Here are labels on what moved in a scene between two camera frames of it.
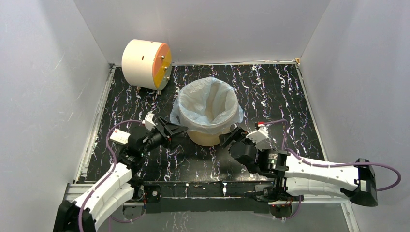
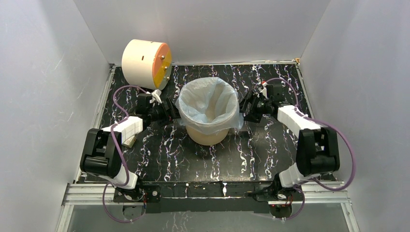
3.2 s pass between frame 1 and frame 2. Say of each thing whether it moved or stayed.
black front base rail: stayed
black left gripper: moved
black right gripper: moved
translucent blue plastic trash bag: stayed
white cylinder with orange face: stayed
